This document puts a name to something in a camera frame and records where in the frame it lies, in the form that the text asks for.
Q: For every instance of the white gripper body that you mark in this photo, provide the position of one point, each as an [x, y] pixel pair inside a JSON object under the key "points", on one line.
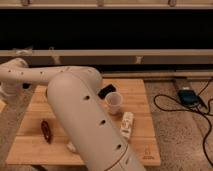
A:
{"points": [[10, 89]]}

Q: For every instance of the dark red pepper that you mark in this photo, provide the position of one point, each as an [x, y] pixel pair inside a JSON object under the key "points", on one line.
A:
{"points": [[46, 131]]}

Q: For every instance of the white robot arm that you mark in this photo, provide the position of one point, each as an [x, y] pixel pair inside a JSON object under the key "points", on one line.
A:
{"points": [[72, 93]]}

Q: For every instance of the wooden table board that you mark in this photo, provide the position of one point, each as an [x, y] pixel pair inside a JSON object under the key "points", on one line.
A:
{"points": [[30, 148]]}

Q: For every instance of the white rolled cloth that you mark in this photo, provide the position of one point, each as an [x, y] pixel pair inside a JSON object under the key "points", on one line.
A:
{"points": [[71, 147]]}

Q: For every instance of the black rectangular device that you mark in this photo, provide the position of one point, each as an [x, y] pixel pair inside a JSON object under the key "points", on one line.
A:
{"points": [[106, 90]]}

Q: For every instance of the translucent plastic cup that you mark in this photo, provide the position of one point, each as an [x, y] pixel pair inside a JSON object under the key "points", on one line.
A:
{"points": [[114, 102]]}

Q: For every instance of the white remote control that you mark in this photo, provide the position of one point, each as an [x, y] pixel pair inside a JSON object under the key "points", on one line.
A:
{"points": [[127, 124]]}

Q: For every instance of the black power adapter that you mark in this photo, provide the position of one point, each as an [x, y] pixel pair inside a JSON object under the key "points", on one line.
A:
{"points": [[188, 97]]}

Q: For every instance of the wooden rail beam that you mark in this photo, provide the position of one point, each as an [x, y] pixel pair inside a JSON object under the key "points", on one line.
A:
{"points": [[110, 57]]}

